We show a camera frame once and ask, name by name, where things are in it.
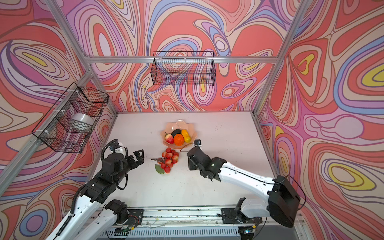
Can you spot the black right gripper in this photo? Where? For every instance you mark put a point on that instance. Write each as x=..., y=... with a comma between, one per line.
x=191, y=162

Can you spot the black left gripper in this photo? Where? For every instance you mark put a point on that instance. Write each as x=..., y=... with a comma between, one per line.
x=140, y=160

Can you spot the yellow fake mango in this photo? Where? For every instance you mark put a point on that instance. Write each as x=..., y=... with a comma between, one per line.
x=186, y=136

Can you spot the large orange fake orange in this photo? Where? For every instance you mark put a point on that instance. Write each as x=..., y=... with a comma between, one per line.
x=178, y=140

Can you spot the red fake grape bunch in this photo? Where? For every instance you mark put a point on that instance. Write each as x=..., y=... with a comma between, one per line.
x=165, y=163

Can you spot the dark fake avocado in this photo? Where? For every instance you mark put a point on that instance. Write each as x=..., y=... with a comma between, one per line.
x=176, y=132

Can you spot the red yellow fake apple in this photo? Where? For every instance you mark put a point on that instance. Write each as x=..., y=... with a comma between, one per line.
x=169, y=139

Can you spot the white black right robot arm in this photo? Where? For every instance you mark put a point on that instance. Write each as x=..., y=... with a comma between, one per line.
x=277, y=198

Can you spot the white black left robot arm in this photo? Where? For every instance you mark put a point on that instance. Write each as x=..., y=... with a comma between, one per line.
x=91, y=213

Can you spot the translucent peach fruit bowl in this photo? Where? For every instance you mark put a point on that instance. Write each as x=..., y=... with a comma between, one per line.
x=180, y=124

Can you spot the silver tape roll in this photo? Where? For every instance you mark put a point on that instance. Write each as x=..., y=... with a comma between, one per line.
x=81, y=121

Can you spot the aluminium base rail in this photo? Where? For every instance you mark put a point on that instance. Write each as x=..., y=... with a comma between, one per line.
x=208, y=222

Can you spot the black wire basket left wall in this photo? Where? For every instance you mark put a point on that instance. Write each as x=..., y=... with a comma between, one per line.
x=57, y=133

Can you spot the black wire basket wall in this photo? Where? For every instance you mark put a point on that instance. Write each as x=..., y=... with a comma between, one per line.
x=57, y=133
x=183, y=68

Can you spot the black wire basket back wall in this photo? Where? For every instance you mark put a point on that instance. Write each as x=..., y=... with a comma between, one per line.
x=183, y=68

